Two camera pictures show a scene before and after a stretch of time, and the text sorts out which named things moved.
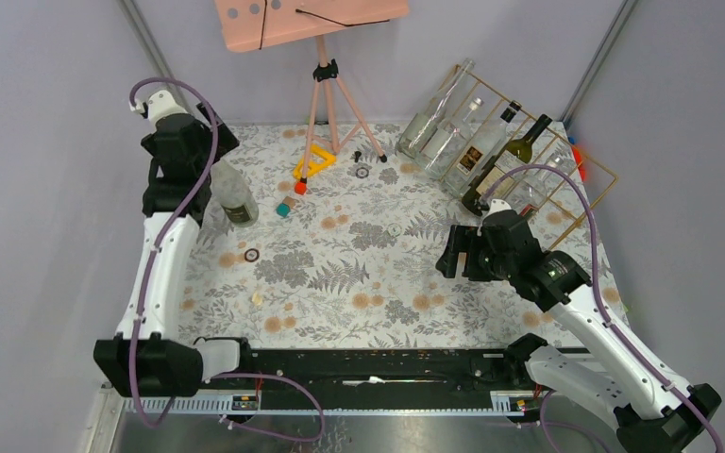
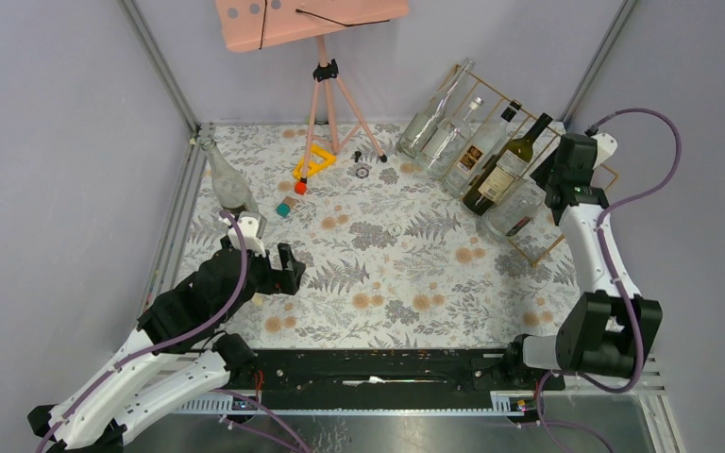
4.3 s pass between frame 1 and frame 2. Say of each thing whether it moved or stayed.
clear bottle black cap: stayed
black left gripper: moved
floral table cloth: stayed
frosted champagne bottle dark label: stayed
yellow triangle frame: stayed
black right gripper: moved
